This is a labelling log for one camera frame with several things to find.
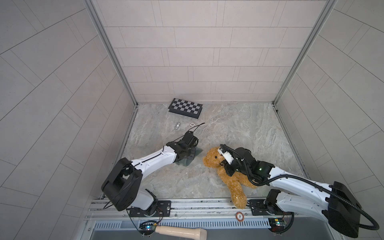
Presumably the grey-green teddy sweater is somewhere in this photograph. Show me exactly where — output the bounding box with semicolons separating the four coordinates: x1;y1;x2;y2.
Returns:
175;147;203;167

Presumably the tan teddy bear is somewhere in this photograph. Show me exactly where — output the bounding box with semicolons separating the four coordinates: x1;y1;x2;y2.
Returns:
203;147;257;209

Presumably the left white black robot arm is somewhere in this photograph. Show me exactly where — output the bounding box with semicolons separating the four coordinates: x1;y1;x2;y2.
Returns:
101;131;199;216

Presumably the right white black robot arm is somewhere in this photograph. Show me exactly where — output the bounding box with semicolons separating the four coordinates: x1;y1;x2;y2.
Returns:
218;145;361;238

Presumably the folded black white chessboard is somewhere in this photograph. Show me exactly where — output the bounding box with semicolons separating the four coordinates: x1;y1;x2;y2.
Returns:
168;98;203;119

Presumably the round red white sticker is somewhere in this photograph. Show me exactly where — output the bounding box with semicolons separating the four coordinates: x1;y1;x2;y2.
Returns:
236;212;244;222

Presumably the right green circuit board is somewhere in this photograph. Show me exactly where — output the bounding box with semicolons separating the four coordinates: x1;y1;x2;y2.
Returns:
268;218;286;233

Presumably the green circuit board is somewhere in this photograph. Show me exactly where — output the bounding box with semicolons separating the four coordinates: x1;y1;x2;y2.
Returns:
139;220;158;236
268;218;286;233

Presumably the left green circuit board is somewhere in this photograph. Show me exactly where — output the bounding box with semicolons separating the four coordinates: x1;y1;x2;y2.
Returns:
139;220;158;236

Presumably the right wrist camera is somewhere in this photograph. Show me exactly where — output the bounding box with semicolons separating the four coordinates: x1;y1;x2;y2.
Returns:
218;147;234;165

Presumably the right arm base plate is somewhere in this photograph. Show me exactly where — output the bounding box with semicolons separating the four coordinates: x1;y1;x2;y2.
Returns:
247;199;284;216

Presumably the aluminium mounting rail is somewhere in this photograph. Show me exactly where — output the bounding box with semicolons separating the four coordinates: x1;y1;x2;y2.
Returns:
85;195;328;223

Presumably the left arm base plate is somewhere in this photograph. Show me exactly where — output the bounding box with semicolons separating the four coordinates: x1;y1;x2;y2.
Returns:
128;200;172;218

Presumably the beige wooden handle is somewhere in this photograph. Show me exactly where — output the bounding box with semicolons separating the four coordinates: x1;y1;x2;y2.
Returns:
155;226;208;240

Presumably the right black corrugated cable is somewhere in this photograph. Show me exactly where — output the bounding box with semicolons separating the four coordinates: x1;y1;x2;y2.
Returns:
219;143;380;231

